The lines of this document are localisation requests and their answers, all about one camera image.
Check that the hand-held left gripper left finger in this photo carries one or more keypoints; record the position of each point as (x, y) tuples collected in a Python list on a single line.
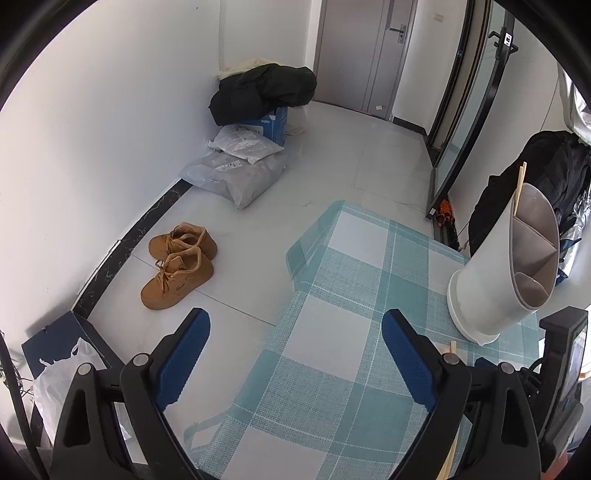
[(182, 357)]

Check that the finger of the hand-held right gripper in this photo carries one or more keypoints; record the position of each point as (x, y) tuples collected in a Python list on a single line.
[(485, 362)]

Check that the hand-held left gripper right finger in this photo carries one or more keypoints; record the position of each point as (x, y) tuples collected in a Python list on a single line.
[(408, 360)]

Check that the wooden chopstick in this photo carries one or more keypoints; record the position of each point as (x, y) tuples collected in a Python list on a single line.
[(451, 347), (521, 184)]

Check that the white utensil holder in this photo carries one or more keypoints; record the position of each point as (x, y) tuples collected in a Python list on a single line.
[(485, 286)]

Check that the tan suede shoe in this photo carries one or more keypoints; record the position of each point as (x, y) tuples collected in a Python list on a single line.
[(184, 240), (175, 281)]

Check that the teal checkered tablecloth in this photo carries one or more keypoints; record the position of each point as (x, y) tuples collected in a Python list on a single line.
[(323, 392)]

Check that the silver foil bag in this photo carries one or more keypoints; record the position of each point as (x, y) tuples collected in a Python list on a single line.
[(575, 230)]

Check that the dark blue flat box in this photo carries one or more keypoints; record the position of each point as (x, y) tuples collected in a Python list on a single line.
[(60, 332)]

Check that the white plastic bag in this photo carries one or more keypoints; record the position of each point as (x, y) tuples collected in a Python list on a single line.
[(55, 392)]

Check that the orange tool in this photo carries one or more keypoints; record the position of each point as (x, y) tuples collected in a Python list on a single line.
[(444, 213)]

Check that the thin black pole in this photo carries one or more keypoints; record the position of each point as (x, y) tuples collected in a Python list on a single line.
[(21, 406)]

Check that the black backpack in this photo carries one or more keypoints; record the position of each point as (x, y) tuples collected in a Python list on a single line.
[(540, 175)]

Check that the large grey parcel bag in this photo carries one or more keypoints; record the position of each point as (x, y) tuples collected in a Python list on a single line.
[(240, 180)]

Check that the small white parcel bag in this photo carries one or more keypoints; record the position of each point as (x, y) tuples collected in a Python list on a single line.
[(244, 143)]

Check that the grey hanging garment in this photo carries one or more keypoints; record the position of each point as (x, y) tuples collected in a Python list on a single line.
[(577, 110)]

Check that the black framed glass door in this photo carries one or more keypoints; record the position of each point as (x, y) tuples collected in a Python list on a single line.
[(466, 115)]

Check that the blue cardboard box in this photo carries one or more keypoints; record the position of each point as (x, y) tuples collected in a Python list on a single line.
[(272, 124)]

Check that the black jacket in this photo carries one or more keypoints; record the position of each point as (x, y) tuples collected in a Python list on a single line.
[(263, 92)]

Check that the cream fleece cloth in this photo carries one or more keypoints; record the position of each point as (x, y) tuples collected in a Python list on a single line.
[(240, 67)]

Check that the grey door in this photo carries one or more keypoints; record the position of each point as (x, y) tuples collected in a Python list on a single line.
[(351, 55)]

